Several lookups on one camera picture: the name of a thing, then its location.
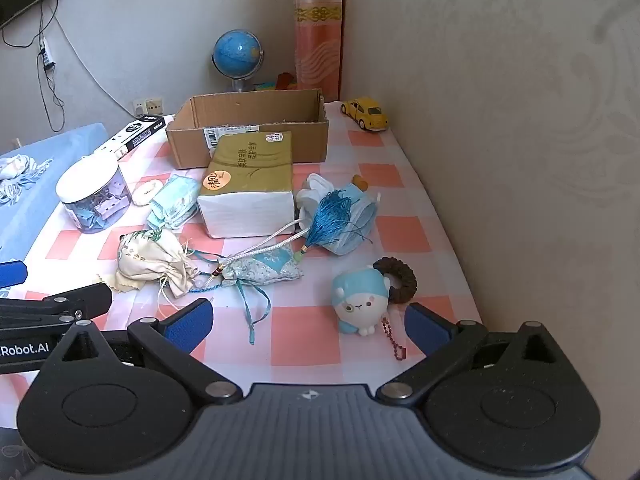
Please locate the clear plastic jar of clips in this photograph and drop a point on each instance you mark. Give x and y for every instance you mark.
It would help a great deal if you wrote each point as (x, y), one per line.
(95, 195)

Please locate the blue desk globe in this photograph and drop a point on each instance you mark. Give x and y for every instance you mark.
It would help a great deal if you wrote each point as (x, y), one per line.
(235, 50)

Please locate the white crumpled cloth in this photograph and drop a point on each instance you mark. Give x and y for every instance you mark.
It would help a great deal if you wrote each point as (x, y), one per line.
(15, 167)

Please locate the pink checked tablecloth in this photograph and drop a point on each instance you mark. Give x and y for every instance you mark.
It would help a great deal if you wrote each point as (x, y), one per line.
(300, 327)

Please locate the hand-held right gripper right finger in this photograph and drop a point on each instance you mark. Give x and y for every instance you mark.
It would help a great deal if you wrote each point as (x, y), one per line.
(425, 330)

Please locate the white power adapter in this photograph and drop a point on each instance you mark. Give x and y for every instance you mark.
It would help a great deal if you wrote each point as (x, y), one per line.
(47, 52)

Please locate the gold tissue pack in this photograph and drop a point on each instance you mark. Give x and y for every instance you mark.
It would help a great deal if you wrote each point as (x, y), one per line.
(245, 170)

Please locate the cardboard box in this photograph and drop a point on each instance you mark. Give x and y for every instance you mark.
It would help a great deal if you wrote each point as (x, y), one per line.
(300, 142)

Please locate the yellow toy car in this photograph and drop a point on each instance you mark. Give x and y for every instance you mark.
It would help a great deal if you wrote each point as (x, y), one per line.
(367, 111)

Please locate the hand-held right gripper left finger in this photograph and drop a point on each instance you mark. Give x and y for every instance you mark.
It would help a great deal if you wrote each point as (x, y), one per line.
(190, 324)

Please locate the small brown toy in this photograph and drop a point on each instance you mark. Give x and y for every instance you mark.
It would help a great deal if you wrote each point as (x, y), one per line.
(358, 181)

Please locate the pink patterned curtain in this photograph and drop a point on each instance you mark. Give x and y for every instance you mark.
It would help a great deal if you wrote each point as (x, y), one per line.
(317, 35)

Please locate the white oval pad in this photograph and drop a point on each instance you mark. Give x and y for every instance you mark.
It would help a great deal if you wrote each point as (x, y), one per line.
(146, 192)

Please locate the blue patterned sachet with tassel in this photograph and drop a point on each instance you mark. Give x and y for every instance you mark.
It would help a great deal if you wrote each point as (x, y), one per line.
(265, 269)

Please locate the white fluffy ball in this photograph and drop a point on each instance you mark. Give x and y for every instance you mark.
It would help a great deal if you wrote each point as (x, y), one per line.
(150, 260)

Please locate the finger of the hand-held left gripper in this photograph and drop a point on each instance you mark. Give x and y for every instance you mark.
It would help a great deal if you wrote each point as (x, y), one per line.
(75, 302)
(12, 274)

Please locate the light blue face mask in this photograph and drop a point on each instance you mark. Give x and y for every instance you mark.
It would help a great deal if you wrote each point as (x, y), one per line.
(175, 200)

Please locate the white wall socket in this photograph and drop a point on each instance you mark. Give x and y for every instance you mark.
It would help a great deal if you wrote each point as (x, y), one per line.
(149, 106)

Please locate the light blue blanket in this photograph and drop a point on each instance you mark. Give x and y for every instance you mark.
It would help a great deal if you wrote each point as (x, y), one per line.
(55, 147)

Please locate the black and white long box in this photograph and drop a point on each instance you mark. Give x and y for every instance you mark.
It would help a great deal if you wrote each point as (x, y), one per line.
(140, 130)

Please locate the red toy piece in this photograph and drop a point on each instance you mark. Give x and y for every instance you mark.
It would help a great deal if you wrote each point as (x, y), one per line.
(285, 80)

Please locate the cream fabric swatch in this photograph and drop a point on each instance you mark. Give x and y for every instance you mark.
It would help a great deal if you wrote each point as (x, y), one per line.
(117, 285)

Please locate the rainbow pop toy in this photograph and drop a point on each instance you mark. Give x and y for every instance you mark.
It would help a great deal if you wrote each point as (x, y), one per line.
(265, 86)

